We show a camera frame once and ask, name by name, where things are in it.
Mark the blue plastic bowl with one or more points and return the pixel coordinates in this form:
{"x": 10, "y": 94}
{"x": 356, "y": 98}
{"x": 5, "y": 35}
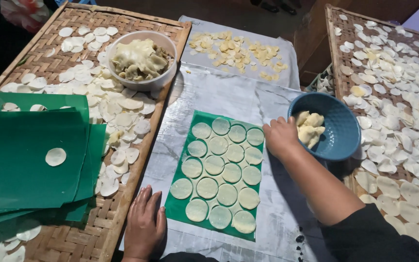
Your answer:
{"x": 340, "y": 131}

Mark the person's black garment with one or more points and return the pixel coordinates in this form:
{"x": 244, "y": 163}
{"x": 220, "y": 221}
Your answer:
{"x": 371, "y": 240}

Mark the single white dough round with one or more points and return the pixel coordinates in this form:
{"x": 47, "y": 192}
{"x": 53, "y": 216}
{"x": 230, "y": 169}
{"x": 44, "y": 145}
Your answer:
{"x": 55, "y": 157}

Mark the white plastic bowl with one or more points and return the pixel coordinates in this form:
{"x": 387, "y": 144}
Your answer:
{"x": 147, "y": 86}

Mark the pink floral cloth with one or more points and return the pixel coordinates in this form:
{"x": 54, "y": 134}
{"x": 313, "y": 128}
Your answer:
{"x": 24, "y": 12}

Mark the person's left hand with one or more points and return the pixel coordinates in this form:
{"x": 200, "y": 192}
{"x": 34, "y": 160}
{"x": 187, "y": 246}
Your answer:
{"x": 142, "y": 229}

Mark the stack of green plastic sheets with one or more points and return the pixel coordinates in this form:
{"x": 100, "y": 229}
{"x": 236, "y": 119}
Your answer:
{"x": 16, "y": 160}

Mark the heap of white dough rounds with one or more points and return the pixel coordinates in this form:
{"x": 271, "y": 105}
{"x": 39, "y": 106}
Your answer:
{"x": 104, "y": 102}
{"x": 395, "y": 94}

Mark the person's right fingers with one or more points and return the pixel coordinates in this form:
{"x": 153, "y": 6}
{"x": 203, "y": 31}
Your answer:
{"x": 278, "y": 123}

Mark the grey plastic table cover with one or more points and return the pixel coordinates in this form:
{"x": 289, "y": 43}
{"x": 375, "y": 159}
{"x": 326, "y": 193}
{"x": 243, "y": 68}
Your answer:
{"x": 216, "y": 94}

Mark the person's right hand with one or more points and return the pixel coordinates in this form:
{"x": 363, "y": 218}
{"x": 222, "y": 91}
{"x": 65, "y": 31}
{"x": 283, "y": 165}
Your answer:
{"x": 281, "y": 138}

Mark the group of flat dough rounds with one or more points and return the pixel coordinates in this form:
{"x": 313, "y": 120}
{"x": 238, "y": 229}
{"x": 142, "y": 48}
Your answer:
{"x": 214, "y": 164}

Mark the white cloth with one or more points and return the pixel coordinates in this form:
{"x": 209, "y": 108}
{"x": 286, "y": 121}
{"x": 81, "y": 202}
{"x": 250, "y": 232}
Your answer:
{"x": 293, "y": 72}

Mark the dough scraps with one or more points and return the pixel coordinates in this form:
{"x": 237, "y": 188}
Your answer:
{"x": 138, "y": 58}

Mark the woven bamboo tray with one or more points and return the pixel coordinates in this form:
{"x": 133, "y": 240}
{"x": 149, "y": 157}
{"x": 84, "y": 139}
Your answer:
{"x": 344, "y": 29}
{"x": 71, "y": 233}

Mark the green plastic sheet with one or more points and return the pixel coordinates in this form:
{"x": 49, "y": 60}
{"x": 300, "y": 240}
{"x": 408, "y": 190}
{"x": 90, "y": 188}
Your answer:
{"x": 176, "y": 213}

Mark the scattered yellow dried chips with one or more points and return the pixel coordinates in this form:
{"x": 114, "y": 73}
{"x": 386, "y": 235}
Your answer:
{"x": 236, "y": 51}

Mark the yellowish dough lumps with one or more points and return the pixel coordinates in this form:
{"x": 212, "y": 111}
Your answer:
{"x": 309, "y": 129}

